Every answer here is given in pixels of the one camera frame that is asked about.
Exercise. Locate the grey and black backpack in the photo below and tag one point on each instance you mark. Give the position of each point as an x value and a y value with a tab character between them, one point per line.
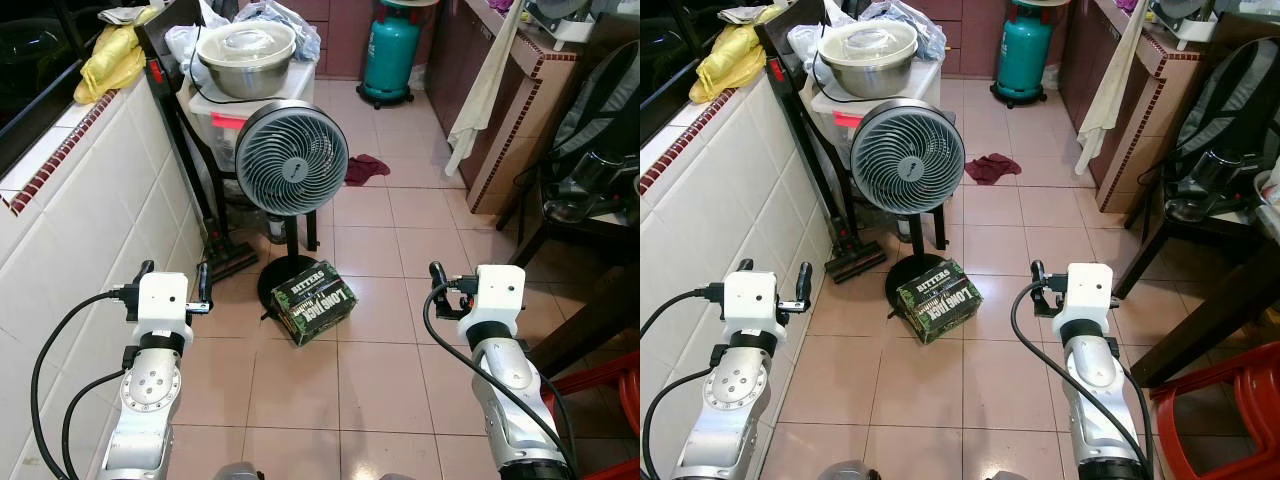
600	130
1225	130

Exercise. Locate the dark red floor cloth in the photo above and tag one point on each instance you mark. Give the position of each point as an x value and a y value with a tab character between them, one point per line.
992	168
365	168

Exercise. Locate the grey left robot leg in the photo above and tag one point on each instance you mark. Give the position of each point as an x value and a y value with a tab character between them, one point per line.
845	471
238	472

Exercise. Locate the folded newspaper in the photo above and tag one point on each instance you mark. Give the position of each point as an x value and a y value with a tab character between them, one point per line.
742	14
122	14

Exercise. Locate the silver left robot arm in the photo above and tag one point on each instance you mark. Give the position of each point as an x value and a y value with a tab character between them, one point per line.
735	390
150	390

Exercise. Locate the grey robot leg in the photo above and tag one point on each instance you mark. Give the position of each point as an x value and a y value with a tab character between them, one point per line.
845	471
397	476
238	472
1002	476

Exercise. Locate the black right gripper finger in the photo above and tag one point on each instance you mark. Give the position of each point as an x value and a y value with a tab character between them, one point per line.
1038	275
438	276

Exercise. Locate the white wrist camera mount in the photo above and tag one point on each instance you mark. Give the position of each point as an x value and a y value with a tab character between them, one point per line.
163	300
498	292
750	298
1088	290

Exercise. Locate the steel cooking pot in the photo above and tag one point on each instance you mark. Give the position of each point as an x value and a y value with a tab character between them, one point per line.
868	78
247	78

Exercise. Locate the red plastic stool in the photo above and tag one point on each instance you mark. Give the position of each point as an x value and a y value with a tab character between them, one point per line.
600	385
1220	400

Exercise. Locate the black stick vacuum cleaner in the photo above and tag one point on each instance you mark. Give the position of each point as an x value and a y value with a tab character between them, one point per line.
172	120
795	120

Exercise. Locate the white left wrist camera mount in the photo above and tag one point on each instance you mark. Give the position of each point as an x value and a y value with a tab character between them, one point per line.
750	298
163	300

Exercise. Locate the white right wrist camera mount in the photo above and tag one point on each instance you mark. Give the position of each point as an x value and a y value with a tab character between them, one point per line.
1088	290
498	292

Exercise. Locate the brown tiled kitchen counter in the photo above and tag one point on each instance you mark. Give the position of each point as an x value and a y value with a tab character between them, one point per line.
520	110
1150	110

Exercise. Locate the teal gas cylinder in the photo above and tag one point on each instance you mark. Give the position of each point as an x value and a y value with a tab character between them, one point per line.
1022	55
390	55

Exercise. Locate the dark wooden table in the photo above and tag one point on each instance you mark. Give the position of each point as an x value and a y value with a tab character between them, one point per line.
1210	320
590	320

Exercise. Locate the grey standing fan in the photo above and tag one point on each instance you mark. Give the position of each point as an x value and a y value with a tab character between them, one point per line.
292	158
908	156

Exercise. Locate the glass pot lid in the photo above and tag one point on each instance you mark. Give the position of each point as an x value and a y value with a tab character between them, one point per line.
247	42
868	42

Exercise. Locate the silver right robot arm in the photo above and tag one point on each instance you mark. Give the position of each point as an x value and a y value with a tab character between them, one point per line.
1090	375
505	375

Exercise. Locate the yellow plastic bag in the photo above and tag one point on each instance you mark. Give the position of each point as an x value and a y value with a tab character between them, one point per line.
730	60
112	62

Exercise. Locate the white plastic storage box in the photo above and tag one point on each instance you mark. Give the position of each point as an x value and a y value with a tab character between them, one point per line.
835	118
215	120

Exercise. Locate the beige hanging towel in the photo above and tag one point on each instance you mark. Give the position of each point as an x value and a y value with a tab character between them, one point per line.
1108	90
480	90

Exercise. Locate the white countertop appliance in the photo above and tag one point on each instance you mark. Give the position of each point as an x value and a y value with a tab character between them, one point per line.
1190	20
560	18

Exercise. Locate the green printed cardboard box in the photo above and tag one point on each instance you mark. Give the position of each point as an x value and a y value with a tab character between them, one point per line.
315	305
940	302

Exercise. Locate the grey right robot leg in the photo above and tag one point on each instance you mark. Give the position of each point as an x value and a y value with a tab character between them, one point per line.
397	476
1002	476

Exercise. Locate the dark glass window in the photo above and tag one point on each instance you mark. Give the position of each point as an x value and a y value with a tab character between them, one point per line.
35	70
670	60

